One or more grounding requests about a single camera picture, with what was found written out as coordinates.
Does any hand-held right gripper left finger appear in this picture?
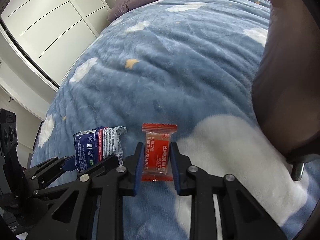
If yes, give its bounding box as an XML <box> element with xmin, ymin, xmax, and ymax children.
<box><xmin>25</xmin><ymin>142</ymin><xmax>145</xmax><ymax>240</ymax></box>

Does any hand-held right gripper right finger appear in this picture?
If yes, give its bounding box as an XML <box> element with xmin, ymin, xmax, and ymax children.
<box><xmin>170</xmin><ymin>142</ymin><xmax>288</xmax><ymax>240</ymax></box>

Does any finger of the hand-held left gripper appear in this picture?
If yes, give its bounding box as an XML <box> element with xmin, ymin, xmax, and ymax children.
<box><xmin>32</xmin><ymin>156</ymin><xmax>118</xmax><ymax>198</ymax></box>
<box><xmin>23</xmin><ymin>156</ymin><xmax>76</xmax><ymax>188</ymax></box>

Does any blue and white snack packet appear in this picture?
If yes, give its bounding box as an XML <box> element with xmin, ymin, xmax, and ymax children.
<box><xmin>73</xmin><ymin>126</ymin><xmax>127</xmax><ymax>174</ymax></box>

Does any small red snack packet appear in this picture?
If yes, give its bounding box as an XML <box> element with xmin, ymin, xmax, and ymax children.
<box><xmin>141</xmin><ymin>123</ymin><xmax>178</xmax><ymax>182</ymax></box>

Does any blue cloud printed blanket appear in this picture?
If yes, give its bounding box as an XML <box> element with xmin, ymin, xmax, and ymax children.
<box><xmin>27</xmin><ymin>0</ymin><xmax>320</xmax><ymax>240</ymax></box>

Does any white wardrobe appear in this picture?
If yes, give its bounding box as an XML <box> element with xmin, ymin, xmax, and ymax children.
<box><xmin>0</xmin><ymin>0</ymin><xmax>112</xmax><ymax>90</ymax></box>

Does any black and brown electric kettle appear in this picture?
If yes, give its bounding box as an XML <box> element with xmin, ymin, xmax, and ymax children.
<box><xmin>251</xmin><ymin>0</ymin><xmax>320</xmax><ymax>182</ymax></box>

